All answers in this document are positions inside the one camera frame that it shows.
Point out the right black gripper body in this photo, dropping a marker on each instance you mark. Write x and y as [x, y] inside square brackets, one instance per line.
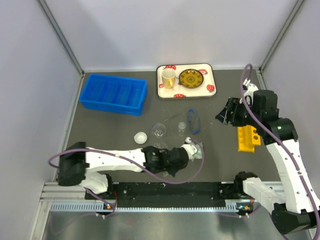
[239, 116]

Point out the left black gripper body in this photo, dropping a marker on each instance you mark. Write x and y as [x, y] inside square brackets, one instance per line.
[172, 170]

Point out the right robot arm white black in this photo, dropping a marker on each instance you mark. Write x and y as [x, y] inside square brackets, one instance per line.
[299, 208]

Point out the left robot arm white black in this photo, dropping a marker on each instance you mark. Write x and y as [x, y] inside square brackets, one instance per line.
[85, 166]

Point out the clear glass beaker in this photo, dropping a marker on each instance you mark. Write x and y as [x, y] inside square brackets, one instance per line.
[160, 145]

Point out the plastic bag with gloves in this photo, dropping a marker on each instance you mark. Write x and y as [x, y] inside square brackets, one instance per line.
[198, 155]

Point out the yellow test tube rack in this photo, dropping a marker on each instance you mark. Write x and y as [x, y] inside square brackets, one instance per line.
[247, 139]

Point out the round glass flask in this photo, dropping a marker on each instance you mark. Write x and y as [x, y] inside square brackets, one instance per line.
[159, 130]

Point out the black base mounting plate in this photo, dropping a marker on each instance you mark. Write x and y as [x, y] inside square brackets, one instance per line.
[162, 195]

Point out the small glass beaker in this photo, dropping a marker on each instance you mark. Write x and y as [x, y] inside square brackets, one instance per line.
[181, 129]

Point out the strawberry pattern white tray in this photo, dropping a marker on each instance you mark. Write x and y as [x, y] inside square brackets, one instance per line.
[206, 90]

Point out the white round dish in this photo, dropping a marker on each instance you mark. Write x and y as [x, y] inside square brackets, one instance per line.
[140, 137]

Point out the yellow black patterned plate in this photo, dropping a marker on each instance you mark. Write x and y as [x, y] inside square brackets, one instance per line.
[190, 78]

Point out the yellow ceramic mug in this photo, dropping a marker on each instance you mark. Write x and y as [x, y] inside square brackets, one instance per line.
[168, 77]

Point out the blue plastic compartment bin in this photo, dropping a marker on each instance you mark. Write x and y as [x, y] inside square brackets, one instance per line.
[116, 94]

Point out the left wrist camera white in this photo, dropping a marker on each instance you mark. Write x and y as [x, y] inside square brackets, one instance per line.
[190, 148]

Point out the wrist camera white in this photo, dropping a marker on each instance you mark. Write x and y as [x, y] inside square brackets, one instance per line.
[248, 91]
[190, 148]

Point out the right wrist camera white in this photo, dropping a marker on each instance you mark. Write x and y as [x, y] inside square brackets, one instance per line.
[248, 91]

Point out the blue frame safety goggles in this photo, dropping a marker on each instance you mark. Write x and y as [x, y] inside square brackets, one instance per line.
[193, 121]

